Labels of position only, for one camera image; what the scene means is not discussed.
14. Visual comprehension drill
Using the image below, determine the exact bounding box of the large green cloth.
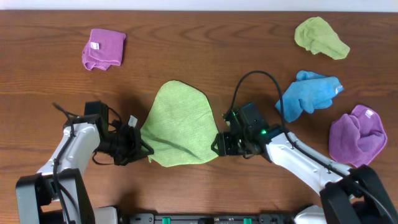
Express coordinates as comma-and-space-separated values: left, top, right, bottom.
141, 80, 218, 167

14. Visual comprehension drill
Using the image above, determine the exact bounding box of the folded purple cloth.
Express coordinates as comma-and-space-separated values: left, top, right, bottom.
82, 29, 127, 70

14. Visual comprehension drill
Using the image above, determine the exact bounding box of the crumpled purple cloth right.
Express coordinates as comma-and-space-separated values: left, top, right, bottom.
328, 105, 387, 167

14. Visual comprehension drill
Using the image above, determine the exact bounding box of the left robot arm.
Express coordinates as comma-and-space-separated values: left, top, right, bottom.
16, 101, 154, 223

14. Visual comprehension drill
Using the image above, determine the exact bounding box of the crumpled green cloth top right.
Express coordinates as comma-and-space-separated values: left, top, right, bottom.
294, 17, 350, 60

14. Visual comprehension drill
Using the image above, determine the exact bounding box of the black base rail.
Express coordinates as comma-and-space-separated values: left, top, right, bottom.
118, 213, 295, 224

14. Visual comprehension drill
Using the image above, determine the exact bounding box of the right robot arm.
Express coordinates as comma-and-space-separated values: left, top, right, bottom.
211, 103, 397, 223

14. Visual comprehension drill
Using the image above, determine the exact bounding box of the blue cloth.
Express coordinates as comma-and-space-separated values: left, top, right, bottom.
282, 70, 344, 123

